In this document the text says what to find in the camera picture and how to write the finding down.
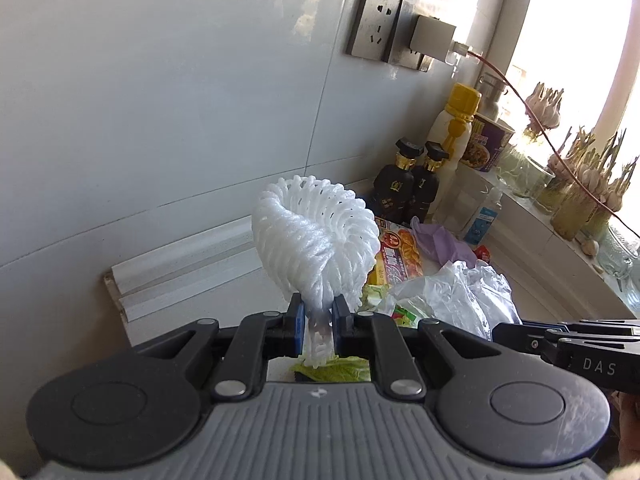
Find grey wall socket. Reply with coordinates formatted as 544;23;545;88
346;0;401;61
383;0;424;70

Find white foam net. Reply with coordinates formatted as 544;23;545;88
252;176;381;367

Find white charger plug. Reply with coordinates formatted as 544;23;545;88
409;14;456;64

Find dark sauce bottle right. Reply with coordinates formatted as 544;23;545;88
408;141;449;222

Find dark sauce bottle left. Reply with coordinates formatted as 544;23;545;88
371;138;424;222

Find hanging garlic bunch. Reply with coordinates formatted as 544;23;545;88
525;81;564;138

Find yellow seasoning box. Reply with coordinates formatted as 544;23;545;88
368;218;423;286

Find white plastic bag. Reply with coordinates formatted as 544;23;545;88
380;261;522;340

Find green cabbage leaves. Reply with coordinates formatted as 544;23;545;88
290;284;390;382

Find steel thermos bottle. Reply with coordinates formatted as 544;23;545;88
475;72;508;122

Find glass jar with sprouts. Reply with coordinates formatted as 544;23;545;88
537;128;637;240

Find purple rubber glove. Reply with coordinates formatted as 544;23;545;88
410;217;477;269

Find small red wrapper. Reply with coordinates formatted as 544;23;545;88
473;245;491;263

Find clear sanitizer spray bottle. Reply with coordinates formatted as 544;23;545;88
461;186;503;246

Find person right hand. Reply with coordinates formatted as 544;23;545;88
618;392;640;466

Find white bottle yellow cap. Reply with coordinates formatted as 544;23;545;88
426;82;480;211

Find purple food box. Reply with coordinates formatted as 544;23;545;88
461;114;514;172

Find red cable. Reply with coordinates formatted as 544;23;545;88
449;43;640;241

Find dark sauce bottle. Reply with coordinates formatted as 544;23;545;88
371;138;424;222
408;141;449;222

